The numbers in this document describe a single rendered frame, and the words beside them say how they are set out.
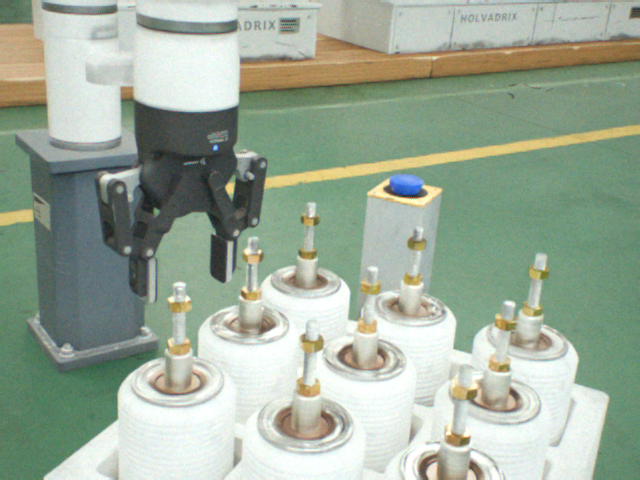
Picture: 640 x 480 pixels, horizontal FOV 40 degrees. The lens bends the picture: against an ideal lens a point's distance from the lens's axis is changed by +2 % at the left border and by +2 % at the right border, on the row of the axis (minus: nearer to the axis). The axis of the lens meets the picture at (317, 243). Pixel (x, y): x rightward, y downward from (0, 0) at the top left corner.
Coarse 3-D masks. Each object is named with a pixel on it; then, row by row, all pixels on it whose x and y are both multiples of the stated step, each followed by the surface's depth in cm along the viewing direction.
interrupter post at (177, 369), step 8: (168, 360) 70; (176, 360) 70; (184, 360) 70; (168, 368) 70; (176, 368) 70; (184, 368) 70; (168, 376) 71; (176, 376) 70; (184, 376) 71; (168, 384) 71; (176, 384) 71; (184, 384) 71
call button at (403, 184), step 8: (392, 176) 102; (400, 176) 102; (408, 176) 102; (416, 176) 103; (392, 184) 101; (400, 184) 100; (408, 184) 100; (416, 184) 100; (400, 192) 101; (408, 192) 101; (416, 192) 101
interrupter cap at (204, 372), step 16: (144, 368) 73; (160, 368) 73; (192, 368) 74; (208, 368) 74; (144, 384) 71; (160, 384) 72; (192, 384) 72; (208, 384) 71; (144, 400) 69; (160, 400) 69; (176, 400) 69; (192, 400) 69; (208, 400) 70
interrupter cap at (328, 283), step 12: (276, 276) 92; (288, 276) 92; (324, 276) 93; (336, 276) 93; (276, 288) 89; (288, 288) 89; (300, 288) 90; (312, 288) 90; (324, 288) 90; (336, 288) 90
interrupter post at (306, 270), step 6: (300, 264) 90; (306, 264) 90; (312, 264) 90; (300, 270) 90; (306, 270) 90; (312, 270) 90; (300, 276) 90; (306, 276) 90; (312, 276) 90; (300, 282) 91; (306, 282) 90; (312, 282) 91
